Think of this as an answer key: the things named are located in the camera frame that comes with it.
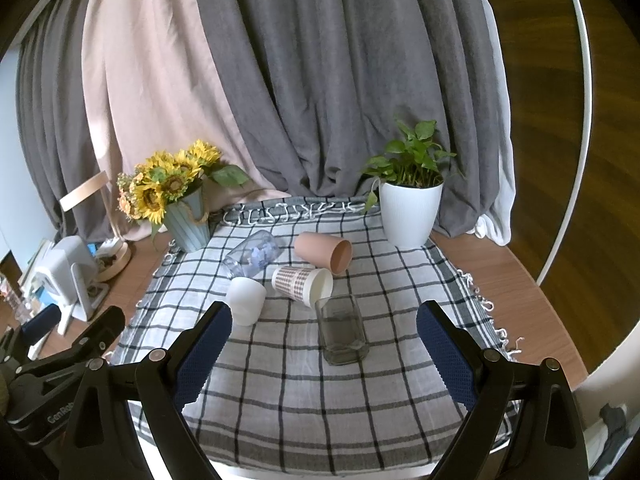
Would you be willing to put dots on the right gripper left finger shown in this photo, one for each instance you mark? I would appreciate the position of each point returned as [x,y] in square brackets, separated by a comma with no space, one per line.
[101,442]

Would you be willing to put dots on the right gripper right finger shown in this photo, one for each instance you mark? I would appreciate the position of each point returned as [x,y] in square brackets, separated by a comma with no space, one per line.
[547,442]

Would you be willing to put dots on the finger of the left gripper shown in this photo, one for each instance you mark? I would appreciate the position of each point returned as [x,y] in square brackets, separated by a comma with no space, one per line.
[97,337]
[41,324]

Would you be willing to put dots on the clear plastic cup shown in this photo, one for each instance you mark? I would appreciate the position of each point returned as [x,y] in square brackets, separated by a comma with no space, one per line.
[253,255]

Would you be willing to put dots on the white frosted cup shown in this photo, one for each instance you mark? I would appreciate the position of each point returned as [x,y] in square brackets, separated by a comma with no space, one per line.
[245,298]

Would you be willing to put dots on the checkered paper cup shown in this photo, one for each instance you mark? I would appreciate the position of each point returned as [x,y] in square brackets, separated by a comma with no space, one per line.
[302,284]

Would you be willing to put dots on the pink cup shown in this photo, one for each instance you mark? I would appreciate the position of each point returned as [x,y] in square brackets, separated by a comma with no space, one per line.
[324,250]

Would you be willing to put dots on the white desk fan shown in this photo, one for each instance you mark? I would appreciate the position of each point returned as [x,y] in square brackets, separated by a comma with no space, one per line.
[68,274]

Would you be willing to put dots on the wooden desk lamp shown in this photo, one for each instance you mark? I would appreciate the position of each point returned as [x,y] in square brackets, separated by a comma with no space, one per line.
[114,253]

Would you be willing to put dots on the ribbed blue vase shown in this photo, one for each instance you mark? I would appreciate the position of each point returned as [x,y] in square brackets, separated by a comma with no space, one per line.
[187,220]

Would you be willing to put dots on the sunflower bouquet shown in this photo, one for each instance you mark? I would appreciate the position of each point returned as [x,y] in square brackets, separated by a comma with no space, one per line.
[165,178]

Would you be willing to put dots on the checkered tablecloth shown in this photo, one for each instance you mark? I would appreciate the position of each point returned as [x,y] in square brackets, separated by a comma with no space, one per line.
[272,402]

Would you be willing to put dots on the smoky square glass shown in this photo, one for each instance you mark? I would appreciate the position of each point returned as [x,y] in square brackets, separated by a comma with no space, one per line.
[342,337]

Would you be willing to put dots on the beige curtain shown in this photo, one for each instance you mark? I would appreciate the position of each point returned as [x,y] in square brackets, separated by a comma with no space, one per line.
[151,84]

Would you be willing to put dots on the white plant pot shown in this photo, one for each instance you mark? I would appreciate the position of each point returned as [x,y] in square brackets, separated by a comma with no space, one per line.
[409,214]

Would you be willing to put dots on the green pothos plant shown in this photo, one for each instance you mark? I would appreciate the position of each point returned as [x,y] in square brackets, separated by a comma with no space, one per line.
[412,162]

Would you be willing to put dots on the grey curtain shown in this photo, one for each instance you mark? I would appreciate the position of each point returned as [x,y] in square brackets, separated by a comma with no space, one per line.
[315,87]

